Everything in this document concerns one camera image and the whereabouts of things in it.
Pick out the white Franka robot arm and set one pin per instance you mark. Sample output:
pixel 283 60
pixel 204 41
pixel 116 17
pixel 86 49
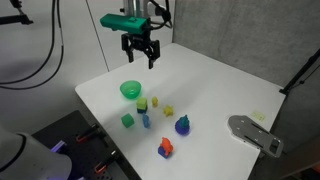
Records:
pixel 30 156

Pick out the orange toy figure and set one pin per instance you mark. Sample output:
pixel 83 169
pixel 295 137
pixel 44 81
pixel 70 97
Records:
pixel 165 144

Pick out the teal green toy figure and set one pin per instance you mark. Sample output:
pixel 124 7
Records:
pixel 183 121

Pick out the blue block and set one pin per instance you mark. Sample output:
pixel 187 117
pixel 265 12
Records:
pixel 163 152

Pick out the blue spiky ball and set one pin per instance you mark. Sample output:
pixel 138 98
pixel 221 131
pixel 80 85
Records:
pixel 182 129

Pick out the dark blue cube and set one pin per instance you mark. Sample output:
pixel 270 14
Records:
pixel 142 110

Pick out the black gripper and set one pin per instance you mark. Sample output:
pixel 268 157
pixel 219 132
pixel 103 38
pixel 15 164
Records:
pixel 140 39

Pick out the black tripod pole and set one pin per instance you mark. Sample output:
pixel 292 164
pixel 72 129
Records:
pixel 300 75

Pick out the pale yellow sticker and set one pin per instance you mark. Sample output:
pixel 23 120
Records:
pixel 258 116

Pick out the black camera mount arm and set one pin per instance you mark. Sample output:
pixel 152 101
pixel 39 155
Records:
pixel 16 20

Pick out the light blue toy figure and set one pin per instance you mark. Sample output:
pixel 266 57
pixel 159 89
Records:
pixel 146 121

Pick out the lime green cube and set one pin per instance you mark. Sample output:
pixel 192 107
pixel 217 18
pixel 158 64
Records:
pixel 141 102

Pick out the black perforated base board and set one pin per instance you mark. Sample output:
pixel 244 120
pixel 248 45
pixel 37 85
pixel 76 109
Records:
pixel 83 153

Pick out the green translucent bowl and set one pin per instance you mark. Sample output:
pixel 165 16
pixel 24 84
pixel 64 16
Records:
pixel 130 89

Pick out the small yellow toy figure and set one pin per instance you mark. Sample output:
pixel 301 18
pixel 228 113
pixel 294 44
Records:
pixel 154 101

